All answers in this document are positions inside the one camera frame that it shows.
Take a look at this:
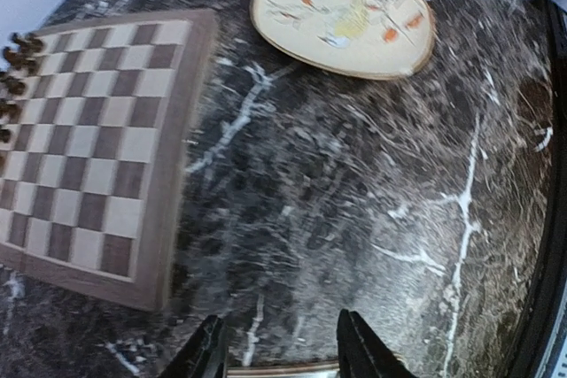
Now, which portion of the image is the wooden chess board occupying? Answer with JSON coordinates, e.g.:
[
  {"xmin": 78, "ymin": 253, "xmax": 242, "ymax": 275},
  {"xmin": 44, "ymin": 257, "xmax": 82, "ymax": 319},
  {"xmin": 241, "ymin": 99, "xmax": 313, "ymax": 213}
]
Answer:
[{"xmin": 1, "ymin": 9, "xmax": 217, "ymax": 311}]

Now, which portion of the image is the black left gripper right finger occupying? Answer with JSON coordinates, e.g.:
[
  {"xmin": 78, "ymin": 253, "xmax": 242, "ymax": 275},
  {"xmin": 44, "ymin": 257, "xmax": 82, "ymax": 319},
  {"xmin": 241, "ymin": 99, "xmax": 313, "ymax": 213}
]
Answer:
[{"xmin": 337, "ymin": 309, "xmax": 416, "ymax": 378}]

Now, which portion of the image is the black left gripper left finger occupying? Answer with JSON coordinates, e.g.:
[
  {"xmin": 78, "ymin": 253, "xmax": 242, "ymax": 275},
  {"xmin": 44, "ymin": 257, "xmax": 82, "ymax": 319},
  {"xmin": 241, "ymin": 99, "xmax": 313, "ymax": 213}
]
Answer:
[{"xmin": 159, "ymin": 315, "xmax": 227, "ymax": 378}]

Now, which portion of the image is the round bird pattern plate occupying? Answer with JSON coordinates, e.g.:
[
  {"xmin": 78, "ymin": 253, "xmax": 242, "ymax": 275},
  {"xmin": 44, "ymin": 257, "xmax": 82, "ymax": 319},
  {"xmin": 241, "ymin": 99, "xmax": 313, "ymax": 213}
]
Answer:
[{"xmin": 250, "ymin": 0, "xmax": 436, "ymax": 81}]

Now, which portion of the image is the dark chess pieces row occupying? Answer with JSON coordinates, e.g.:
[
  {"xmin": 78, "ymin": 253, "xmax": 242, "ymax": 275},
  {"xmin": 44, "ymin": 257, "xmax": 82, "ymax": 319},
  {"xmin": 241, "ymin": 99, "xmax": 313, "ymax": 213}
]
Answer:
[{"xmin": 1, "ymin": 33, "xmax": 45, "ymax": 144}]

